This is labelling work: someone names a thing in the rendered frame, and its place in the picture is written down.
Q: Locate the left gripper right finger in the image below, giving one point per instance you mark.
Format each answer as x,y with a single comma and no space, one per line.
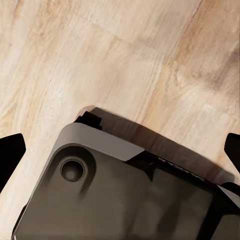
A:
232,149

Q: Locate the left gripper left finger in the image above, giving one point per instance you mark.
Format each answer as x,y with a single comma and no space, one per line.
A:
12,149

